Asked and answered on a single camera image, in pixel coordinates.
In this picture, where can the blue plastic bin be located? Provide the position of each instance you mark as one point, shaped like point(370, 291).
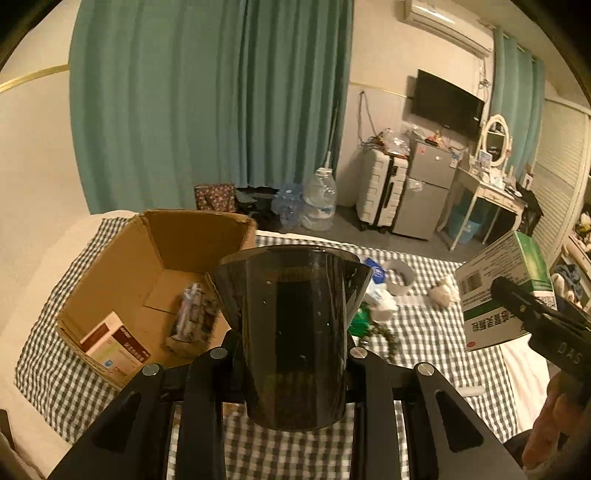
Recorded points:
point(466, 226)

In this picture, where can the clear plastic bags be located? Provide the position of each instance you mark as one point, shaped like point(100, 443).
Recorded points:
point(395, 143)

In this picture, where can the white and red medicine box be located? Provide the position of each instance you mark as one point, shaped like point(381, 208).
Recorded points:
point(113, 344)

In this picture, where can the oval white vanity mirror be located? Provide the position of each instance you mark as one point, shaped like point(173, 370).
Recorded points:
point(495, 138)

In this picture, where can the grey mini fridge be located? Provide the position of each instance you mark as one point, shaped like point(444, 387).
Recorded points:
point(427, 194)

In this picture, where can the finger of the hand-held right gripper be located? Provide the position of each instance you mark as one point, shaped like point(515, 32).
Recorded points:
point(521, 304)

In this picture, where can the black garment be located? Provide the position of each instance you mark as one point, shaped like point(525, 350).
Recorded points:
point(531, 205)

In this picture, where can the black wall television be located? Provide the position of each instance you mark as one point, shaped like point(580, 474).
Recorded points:
point(445, 104)

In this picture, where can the white tape roll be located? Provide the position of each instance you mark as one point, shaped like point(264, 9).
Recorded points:
point(407, 277)

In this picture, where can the pile of crushed plastic bottles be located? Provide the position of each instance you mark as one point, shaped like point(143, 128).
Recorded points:
point(287, 205)

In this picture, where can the narrow teal curtain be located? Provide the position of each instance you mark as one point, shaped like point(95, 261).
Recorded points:
point(515, 92)

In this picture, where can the crumpled white tissue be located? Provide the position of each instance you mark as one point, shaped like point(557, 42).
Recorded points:
point(441, 291)

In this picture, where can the person's right hand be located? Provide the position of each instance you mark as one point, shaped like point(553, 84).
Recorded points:
point(563, 420)

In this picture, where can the large clear water jug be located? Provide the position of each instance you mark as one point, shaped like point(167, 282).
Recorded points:
point(318, 198)

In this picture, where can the teal window curtain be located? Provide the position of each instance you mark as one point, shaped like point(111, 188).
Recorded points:
point(184, 92)

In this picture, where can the green and white medicine box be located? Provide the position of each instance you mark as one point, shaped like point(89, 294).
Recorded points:
point(489, 277)

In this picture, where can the white hard-shell suitcase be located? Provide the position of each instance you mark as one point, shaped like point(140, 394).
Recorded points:
point(376, 189)

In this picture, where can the white louvered wardrobe door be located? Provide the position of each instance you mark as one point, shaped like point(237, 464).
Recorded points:
point(561, 184)

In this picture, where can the white air conditioner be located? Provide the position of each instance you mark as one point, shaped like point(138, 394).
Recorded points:
point(448, 23)

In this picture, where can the dark translucent plastic cup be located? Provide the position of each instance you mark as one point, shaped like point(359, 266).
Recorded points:
point(295, 323)

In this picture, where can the brown cardboard box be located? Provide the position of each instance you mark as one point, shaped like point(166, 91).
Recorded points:
point(184, 240)

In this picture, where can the white vanity table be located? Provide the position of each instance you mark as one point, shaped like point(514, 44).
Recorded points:
point(489, 189)

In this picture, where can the cluttered shelf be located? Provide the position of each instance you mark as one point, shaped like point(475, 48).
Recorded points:
point(575, 272)

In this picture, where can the floral gift bag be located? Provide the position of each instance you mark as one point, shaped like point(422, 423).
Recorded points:
point(213, 196)

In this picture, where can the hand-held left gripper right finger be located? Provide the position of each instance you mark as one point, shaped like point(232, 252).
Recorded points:
point(364, 364)

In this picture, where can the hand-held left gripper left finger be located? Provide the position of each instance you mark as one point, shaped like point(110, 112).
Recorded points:
point(220, 357)

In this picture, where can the clear wrapped package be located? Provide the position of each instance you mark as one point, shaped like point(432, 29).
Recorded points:
point(191, 318)

